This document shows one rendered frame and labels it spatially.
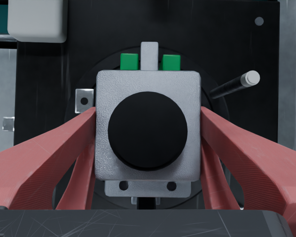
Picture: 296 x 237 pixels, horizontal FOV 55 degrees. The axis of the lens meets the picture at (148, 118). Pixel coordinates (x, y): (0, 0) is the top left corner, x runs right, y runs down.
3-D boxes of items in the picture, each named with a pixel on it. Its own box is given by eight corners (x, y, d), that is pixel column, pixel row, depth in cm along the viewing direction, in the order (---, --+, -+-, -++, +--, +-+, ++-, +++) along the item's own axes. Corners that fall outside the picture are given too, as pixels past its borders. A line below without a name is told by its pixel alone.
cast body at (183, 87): (184, 188, 17) (207, 220, 10) (111, 187, 17) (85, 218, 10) (184, 52, 18) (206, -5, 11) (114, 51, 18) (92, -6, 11)
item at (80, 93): (96, 114, 24) (93, 114, 22) (78, 114, 24) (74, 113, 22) (97, 90, 24) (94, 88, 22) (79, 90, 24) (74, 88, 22)
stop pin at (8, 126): (32, 130, 30) (14, 132, 26) (20, 130, 30) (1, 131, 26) (32, 117, 30) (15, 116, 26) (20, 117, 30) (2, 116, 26)
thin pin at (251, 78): (218, 98, 24) (260, 85, 15) (209, 98, 24) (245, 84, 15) (218, 89, 24) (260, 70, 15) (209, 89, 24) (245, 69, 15)
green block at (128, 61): (139, 82, 24) (138, 71, 19) (124, 82, 24) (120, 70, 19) (139, 67, 24) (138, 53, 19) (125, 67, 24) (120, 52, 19)
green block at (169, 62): (172, 83, 24) (180, 72, 19) (158, 82, 24) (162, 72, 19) (173, 69, 24) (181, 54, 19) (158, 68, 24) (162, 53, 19)
